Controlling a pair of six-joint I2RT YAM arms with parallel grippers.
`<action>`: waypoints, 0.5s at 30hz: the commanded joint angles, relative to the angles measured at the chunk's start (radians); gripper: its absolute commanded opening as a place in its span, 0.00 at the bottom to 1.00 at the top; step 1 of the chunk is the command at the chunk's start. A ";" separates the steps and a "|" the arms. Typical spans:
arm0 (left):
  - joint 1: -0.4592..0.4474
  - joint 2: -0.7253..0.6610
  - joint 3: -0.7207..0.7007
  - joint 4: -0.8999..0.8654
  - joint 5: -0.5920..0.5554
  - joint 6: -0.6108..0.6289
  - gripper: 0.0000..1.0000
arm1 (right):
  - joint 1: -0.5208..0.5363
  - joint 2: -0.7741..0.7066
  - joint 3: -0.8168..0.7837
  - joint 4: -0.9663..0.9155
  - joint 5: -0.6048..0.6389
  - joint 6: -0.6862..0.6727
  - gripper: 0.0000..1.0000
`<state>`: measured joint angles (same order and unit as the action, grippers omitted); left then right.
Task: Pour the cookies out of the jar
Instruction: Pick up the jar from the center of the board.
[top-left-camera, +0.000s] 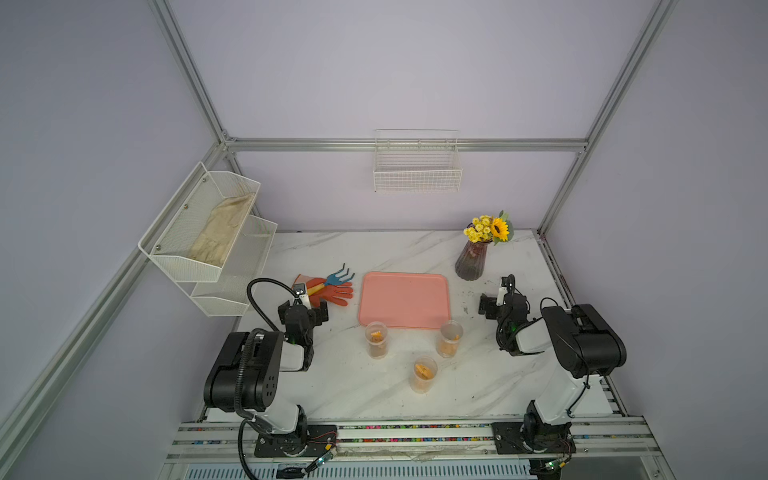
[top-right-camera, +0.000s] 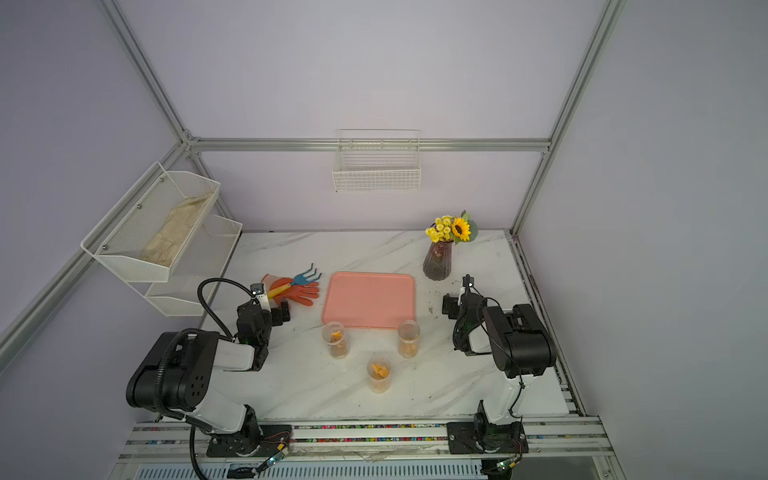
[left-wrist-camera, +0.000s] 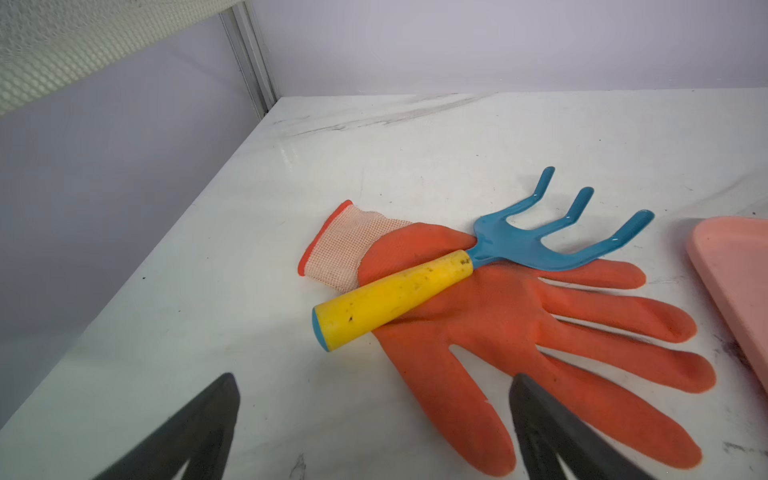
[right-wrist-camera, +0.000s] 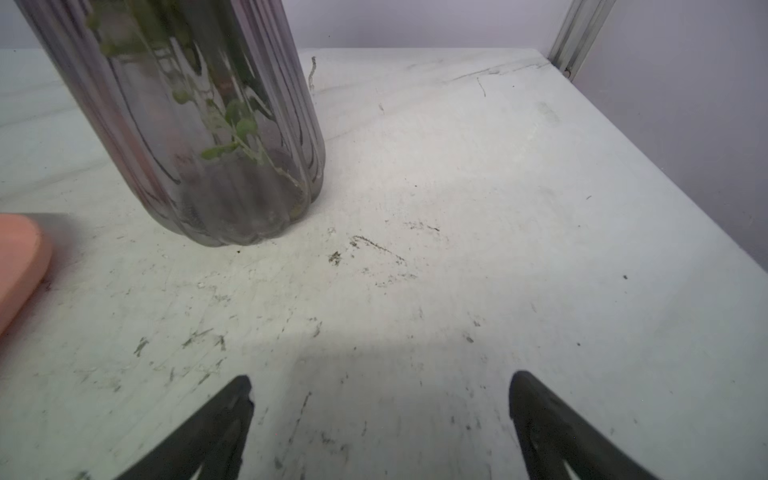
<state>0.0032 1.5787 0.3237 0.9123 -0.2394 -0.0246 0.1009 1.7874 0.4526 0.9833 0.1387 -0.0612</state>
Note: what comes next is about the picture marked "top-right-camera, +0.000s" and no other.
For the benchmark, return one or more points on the beige cloth in shelf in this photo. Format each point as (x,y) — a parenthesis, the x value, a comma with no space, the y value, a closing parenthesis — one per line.
(166,244)

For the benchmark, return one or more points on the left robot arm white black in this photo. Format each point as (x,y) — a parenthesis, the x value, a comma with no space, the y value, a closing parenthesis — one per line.
(175,378)

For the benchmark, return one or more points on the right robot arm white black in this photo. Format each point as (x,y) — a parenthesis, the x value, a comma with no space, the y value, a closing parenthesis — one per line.
(520,347)

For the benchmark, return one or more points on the lower white mesh shelf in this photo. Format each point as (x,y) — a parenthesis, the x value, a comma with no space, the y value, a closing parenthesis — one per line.
(206,256)

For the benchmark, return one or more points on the aluminium mounting rail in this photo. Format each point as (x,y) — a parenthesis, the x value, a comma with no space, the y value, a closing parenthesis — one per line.
(374,441)

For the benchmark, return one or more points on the white mesh shelf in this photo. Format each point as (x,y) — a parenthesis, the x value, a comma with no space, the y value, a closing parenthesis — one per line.
(206,256)
(120,237)

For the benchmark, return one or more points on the yellow sunflower bouquet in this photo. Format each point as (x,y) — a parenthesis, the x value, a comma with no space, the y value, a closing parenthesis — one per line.
(453,229)

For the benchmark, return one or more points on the clear jar front cookies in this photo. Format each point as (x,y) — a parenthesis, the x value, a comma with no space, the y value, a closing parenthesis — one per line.
(379,373)

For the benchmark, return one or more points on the clear jar with pretzels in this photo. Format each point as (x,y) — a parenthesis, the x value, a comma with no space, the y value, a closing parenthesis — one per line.
(333,335)

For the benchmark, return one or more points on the blue yellow garden rake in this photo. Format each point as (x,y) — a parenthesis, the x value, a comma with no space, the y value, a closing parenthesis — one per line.
(307,277)

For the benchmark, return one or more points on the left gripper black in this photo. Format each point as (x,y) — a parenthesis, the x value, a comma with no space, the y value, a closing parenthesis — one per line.
(277,317)

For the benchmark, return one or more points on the clear jar with cookies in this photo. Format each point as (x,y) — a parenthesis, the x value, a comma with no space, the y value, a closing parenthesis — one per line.
(408,339)

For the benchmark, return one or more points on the upper white mesh shelf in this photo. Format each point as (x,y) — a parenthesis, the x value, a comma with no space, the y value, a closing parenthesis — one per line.
(120,237)

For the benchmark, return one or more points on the white wire wall basket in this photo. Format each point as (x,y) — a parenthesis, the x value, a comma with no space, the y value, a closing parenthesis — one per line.
(375,160)

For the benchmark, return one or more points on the pink plastic tray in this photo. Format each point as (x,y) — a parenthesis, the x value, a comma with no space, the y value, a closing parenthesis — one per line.
(370,300)

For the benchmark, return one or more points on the dark glass flower vase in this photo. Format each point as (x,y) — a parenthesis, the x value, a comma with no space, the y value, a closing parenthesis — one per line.
(437,264)

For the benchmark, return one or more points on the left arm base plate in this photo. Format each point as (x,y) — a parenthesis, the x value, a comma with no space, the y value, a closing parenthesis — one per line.
(264,443)

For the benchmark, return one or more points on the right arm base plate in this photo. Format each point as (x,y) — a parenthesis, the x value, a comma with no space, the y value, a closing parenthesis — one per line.
(468,438)

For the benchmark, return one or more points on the red rubber glove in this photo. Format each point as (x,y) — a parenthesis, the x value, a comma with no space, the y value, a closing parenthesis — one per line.
(300,294)

